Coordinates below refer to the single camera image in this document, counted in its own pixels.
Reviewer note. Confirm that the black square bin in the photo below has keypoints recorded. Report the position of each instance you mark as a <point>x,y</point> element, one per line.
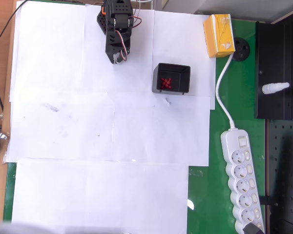
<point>184,80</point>

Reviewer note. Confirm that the yellow cardboard box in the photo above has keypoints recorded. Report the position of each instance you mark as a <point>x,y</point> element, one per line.
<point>218,34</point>

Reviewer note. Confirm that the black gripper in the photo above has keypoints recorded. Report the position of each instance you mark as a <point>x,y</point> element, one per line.
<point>114,56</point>

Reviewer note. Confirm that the green perforated mat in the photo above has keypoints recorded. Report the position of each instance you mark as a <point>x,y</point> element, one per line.
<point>205,185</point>

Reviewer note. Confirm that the small white bottle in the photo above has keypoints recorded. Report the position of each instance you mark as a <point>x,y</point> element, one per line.
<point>274,88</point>

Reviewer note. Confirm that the black power plug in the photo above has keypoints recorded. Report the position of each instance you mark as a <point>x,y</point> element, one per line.
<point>252,229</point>

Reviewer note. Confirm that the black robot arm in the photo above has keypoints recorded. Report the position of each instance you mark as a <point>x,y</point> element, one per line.
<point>119,9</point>

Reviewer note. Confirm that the red round pieces cluster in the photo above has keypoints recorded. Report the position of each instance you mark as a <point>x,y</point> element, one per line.
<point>166,83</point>

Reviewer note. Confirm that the white power strip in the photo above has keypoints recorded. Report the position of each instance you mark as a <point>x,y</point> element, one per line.
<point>241,175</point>

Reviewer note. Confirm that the black perforated panel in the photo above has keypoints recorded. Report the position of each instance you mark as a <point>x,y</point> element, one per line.
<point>285,170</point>

